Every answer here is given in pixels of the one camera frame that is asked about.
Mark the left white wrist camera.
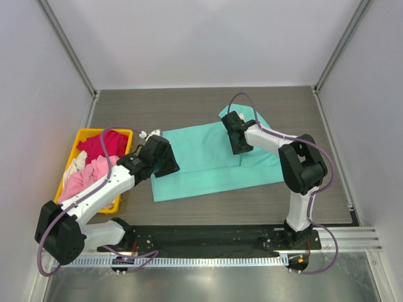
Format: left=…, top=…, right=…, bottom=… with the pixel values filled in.
left=139, top=129, right=163, bottom=141

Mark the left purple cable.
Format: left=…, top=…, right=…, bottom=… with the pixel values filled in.
left=36, top=126, right=160, bottom=277

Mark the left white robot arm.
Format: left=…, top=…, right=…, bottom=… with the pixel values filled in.
left=35, top=135, right=179, bottom=266

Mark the cream white t shirt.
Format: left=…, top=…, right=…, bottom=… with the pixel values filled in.
left=62, top=150, right=88, bottom=189

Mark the light pink t shirt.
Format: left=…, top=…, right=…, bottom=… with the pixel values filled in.
left=57, top=155, right=108, bottom=203

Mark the magenta t shirt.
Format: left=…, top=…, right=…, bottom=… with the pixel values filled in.
left=75, top=128, right=132, bottom=164

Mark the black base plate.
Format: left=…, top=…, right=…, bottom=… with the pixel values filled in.
left=112, top=225, right=322, bottom=254

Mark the teal t shirt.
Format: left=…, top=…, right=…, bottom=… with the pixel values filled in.
left=151, top=121, right=283, bottom=202

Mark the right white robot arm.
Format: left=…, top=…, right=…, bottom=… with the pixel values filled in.
left=221, top=111, right=327, bottom=249

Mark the perforated metal cable rail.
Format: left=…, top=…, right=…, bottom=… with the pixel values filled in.
left=64, top=254, right=288, bottom=269

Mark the yellow plastic bin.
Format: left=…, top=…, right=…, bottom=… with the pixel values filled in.
left=54, top=128, right=133, bottom=203

